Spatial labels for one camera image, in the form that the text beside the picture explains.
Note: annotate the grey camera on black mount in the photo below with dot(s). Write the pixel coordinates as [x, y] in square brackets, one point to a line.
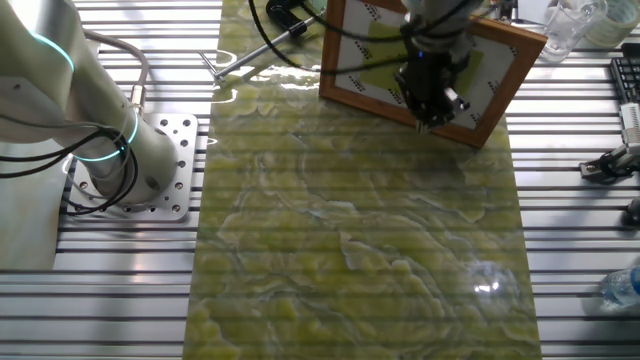
[505, 7]

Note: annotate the green marble pattern mat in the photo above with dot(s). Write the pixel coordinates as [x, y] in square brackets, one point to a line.
[350, 225]

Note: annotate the black C-clamp with steel screw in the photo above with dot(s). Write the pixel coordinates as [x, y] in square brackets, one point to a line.
[285, 15]

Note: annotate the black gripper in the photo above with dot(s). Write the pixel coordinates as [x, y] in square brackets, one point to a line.
[425, 85]

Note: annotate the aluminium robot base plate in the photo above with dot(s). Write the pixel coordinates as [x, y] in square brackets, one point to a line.
[180, 165]

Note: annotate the clear plastic cup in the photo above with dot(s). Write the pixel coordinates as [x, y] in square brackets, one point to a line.
[565, 30]

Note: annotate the black keyboard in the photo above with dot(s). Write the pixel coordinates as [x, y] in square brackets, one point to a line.
[627, 75]

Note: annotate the clear tape roll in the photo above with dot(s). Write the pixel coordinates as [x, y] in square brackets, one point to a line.
[620, 22]

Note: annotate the wooden picture frame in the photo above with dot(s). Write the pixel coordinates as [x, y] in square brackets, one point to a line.
[360, 60]

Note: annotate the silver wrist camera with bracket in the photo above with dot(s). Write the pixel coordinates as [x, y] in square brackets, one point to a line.
[456, 100]

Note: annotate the clear water bottle blue cap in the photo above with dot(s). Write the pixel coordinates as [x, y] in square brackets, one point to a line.
[622, 286]

